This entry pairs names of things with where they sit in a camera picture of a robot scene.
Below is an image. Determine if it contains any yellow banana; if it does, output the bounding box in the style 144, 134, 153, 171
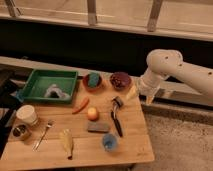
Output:
59, 129, 73, 160

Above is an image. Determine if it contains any small metal cup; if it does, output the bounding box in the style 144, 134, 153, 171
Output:
12, 124, 31, 141

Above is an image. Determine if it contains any yellow red apple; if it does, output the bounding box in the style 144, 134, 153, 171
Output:
87, 107, 99, 121

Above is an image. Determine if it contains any grey rectangular eraser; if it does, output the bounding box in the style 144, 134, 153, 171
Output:
87, 122, 110, 133

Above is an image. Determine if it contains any white paper cup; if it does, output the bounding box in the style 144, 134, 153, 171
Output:
16, 105, 38, 126

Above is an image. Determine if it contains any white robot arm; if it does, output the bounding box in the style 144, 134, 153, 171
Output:
126, 49, 213, 104

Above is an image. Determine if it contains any green plastic tray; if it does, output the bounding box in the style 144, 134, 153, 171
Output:
22, 70, 78, 104

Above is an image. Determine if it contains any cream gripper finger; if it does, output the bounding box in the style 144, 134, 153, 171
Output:
146, 96, 154, 105
126, 85, 138, 100

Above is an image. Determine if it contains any grey white cloth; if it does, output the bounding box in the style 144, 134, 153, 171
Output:
44, 84, 70, 99

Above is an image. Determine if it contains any blue plastic cup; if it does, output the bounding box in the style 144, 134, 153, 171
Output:
102, 133, 118, 152

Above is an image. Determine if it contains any orange carrot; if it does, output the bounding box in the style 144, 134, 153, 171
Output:
72, 97, 90, 114

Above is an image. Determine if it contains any dark red bowl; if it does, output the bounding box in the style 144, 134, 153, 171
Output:
110, 72, 131, 91

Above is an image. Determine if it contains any teal sponge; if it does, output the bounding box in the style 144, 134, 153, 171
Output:
88, 73, 100, 88

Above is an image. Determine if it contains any brown bowl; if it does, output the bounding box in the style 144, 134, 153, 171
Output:
82, 73, 102, 92

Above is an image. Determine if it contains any silver fork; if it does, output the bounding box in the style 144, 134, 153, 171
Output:
33, 120, 54, 151

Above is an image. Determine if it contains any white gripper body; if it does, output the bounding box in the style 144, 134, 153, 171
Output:
137, 71, 166, 97

